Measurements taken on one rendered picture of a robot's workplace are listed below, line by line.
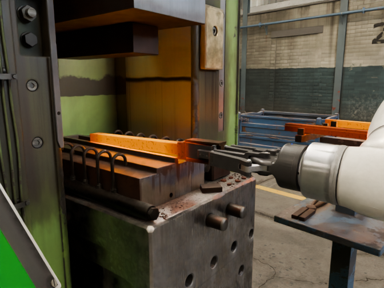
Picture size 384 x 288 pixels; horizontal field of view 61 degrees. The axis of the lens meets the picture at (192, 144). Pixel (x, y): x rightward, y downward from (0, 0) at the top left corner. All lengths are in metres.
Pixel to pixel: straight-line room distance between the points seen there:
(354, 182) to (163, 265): 0.34
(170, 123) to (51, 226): 0.48
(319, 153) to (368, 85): 7.80
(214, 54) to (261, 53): 8.59
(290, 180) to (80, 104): 0.74
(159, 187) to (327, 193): 0.31
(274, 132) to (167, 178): 3.83
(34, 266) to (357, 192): 0.39
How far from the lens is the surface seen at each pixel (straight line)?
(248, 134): 4.60
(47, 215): 0.68
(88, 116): 1.10
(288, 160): 0.53
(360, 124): 1.22
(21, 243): 0.35
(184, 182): 0.70
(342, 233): 1.01
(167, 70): 1.00
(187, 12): 0.69
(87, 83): 1.10
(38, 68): 0.64
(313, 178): 0.51
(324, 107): 8.65
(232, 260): 0.84
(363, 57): 8.36
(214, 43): 0.97
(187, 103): 0.95
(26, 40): 0.65
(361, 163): 0.49
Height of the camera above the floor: 1.15
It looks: 11 degrees down
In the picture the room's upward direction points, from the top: straight up
